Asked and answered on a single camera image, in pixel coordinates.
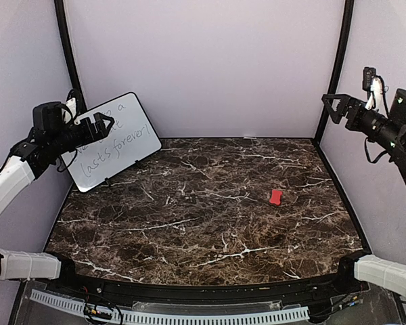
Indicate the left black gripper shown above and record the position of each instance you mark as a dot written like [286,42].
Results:
[101,132]

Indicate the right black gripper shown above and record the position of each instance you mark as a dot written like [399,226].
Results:
[344,107]

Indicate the white whiteboard with black frame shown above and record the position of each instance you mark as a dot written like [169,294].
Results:
[131,139]

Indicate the red whiteboard eraser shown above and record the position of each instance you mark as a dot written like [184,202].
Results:
[275,198]

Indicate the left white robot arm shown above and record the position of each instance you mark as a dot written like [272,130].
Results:
[56,130]

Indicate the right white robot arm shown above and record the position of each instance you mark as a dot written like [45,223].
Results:
[390,133]

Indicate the black whiteboard stand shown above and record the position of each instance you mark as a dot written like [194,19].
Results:
[126,175]

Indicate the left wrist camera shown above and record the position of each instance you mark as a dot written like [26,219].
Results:
[73,101]

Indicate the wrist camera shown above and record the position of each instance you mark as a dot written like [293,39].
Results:
[375,87]
[73,101]

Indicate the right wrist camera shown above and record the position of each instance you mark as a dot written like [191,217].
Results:
[375,87]

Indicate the left black frame post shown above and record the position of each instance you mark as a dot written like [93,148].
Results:
[67,50]

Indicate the black frame post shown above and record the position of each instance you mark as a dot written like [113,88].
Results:
[67,50]
[337,67]

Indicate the right black frame post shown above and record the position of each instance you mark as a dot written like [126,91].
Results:
[337,67]

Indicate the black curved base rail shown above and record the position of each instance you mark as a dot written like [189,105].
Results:
[309,291]

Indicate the white slotted cable duct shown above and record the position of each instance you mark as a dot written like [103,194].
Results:
[162,313]

